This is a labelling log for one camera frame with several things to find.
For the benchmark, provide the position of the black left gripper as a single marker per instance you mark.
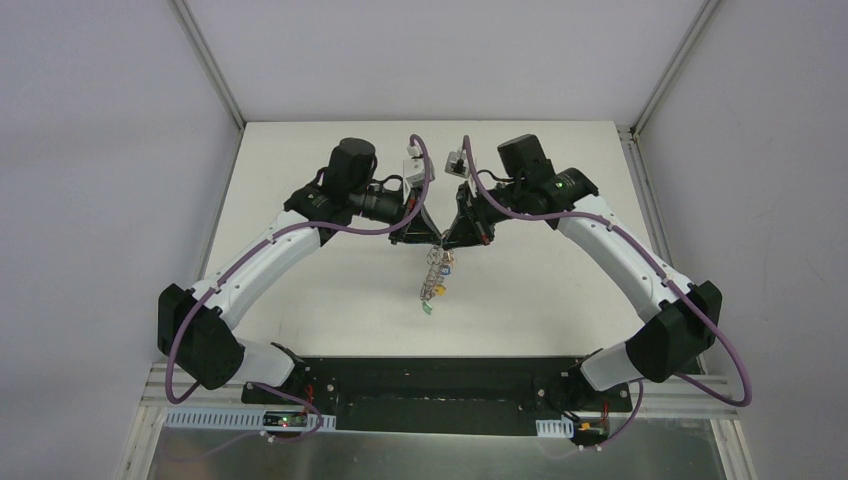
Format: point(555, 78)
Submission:
point(407, 218)

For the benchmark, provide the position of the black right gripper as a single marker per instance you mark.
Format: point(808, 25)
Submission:
point(474, 216)

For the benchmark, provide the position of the large metal keyring with rings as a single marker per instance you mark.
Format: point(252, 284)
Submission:
point(436, 258)

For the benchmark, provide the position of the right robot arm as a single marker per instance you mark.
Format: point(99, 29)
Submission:
point(680, 318)

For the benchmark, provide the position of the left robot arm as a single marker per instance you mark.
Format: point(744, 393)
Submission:
point(195, 326)

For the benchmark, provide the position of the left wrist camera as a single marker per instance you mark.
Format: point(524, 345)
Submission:
point(416, 170)

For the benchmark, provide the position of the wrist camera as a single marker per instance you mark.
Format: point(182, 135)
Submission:
point(416, 170)
point(456, 164)

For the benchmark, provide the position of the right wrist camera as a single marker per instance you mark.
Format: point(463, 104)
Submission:
point(456, 164)

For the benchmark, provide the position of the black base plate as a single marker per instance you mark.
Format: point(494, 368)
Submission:
point(502, 396)

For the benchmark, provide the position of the right white cable duct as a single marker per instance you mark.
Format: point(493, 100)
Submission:
point(555, 428)

